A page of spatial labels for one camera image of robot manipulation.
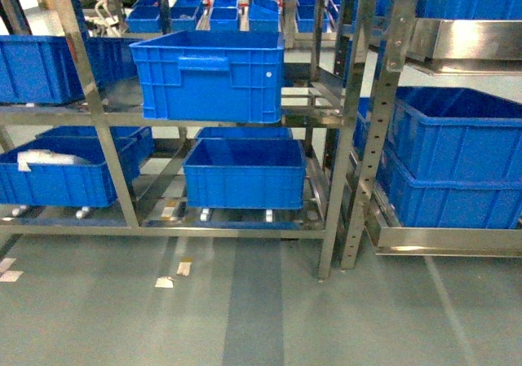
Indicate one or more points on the blue crate middle shelf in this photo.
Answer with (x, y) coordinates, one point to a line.
(231, 76)

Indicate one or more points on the blue crate shelf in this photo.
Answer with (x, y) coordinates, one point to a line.
(231, 76)
(40, 69)

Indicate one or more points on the blue crate left shelf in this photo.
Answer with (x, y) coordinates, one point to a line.
(40, 69)

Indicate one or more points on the blue crate lower middle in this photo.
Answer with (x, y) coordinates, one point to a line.
(246, 174)

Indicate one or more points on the blue crate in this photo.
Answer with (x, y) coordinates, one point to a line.
(86, 184)
(246, 174)

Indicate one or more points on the right stacked blue crates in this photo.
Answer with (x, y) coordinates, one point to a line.
(452, 158)

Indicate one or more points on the blue crate lower left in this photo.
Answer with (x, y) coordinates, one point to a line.
(86, 184)

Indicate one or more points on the steel shelf rack frame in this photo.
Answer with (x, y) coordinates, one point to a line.
(341, 198)

